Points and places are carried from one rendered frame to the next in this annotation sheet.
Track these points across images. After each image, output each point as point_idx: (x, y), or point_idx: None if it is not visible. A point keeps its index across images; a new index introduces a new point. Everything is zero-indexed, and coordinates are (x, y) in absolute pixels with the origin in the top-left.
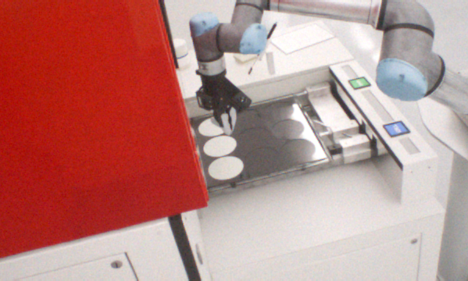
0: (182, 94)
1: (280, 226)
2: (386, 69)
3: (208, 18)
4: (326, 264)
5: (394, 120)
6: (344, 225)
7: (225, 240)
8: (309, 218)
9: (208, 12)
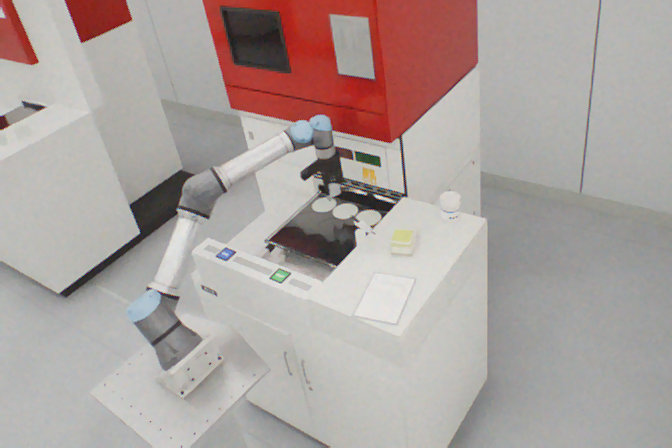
0: (218, 60)
1: (275, 221)
2: None
3: (313, 119)
4: None
5: (232, 260)
6: (241, 239)
7: (297, 202)
8: (264, 232)
9: (320, 121)
